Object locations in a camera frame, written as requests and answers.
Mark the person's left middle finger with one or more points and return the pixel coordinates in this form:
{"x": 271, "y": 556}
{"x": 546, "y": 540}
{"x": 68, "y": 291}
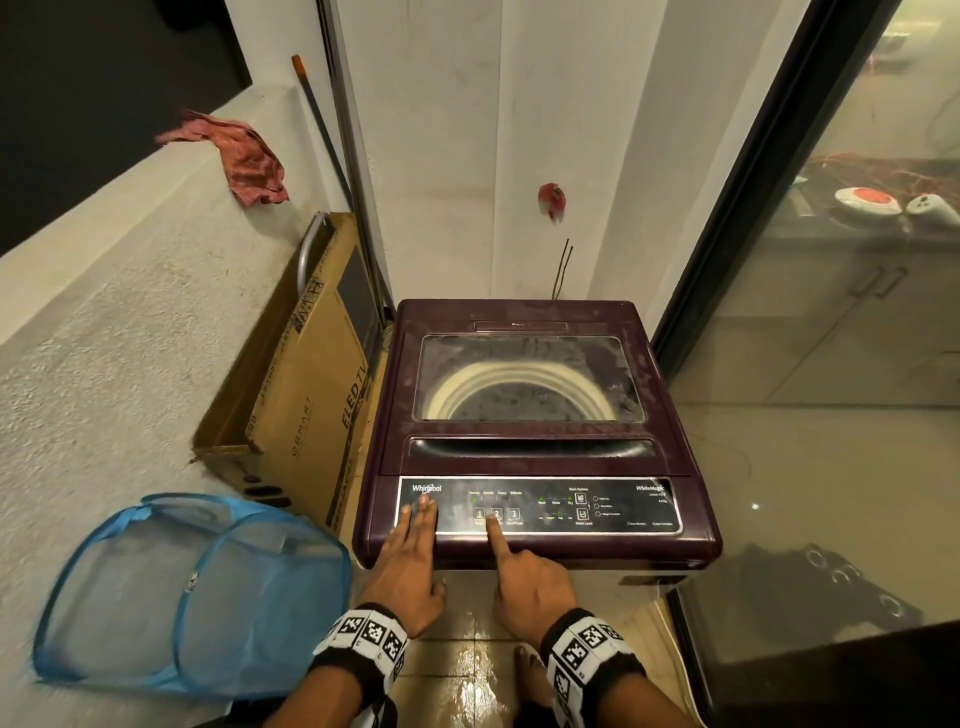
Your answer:
{"x": 420, "y": 519}

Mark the red wall fixture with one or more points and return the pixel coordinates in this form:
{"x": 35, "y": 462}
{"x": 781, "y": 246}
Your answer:
{"x": 551, "y": 199}

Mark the person's left forearm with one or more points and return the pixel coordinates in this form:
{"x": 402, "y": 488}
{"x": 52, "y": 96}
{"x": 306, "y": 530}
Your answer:
{"x": 319, "y": 701}

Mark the black door frame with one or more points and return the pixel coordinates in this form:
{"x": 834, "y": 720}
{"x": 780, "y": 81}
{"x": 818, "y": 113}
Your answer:
{"x": 772, "y": 172}

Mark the brown cardboard box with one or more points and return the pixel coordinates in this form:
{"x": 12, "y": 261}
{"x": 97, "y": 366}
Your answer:
{"x": 315, "y": 390}

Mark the wristband with markers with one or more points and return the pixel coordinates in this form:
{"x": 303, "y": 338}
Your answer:
{"x": 589, "y": 664}
{"x": 364, "y": 645}

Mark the person's right forearm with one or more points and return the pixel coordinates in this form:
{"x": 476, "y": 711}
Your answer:
{"x": 649, "y": 705}

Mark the maroon top-load washing machine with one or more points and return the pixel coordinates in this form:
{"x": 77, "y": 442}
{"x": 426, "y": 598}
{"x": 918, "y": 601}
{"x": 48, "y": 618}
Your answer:
{"x": 540, "y": 457}

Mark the white curved object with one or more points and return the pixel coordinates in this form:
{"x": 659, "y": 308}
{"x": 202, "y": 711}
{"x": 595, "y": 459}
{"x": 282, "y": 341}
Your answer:
{"x": 934, "y": 210}

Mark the white round object red centre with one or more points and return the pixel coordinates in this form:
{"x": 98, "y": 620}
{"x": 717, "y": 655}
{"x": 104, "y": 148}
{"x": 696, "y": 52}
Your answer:
{"x": 868, "y": 201}

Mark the red cloth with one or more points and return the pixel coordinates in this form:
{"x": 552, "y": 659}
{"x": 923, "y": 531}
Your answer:
{"x": 251, "y": 161}

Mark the blue mesh laundry hamper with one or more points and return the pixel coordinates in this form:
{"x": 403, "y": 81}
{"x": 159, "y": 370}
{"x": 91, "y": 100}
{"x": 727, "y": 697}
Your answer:
{"x": 195, "y": 592}

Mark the person's right hand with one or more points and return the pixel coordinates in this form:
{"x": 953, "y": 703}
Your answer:
{"x": 534, "y": 596}

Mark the glass washing machine lid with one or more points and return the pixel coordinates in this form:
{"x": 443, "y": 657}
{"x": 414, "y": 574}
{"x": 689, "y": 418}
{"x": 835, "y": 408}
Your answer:
{"x": 529, "y": 379}

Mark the person's bare foot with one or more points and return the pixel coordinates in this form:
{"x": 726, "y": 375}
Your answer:
{"x": 531, "y": 675}

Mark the person's left thumb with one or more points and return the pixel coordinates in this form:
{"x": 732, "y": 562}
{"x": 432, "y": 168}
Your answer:
{"x": 439, "y": 591}

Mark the grey metal pipe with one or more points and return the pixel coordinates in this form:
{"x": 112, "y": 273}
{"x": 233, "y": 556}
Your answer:
{"x": 356, "y": 150}

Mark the left wristband with markers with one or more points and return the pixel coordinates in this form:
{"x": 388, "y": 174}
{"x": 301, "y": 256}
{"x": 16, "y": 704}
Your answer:
{"x": 364, "y": 645}

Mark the broom stick with orange tip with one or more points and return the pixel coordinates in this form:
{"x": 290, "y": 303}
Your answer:
{"x": 321, "y": 124}

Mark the person's left hand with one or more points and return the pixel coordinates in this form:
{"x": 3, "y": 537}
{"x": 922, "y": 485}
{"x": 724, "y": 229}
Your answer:
{"x": 405, "y": 574}

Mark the right wristband with markers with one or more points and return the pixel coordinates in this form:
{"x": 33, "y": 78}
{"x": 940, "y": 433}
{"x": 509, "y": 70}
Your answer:
{"x": 589, "y": 664}

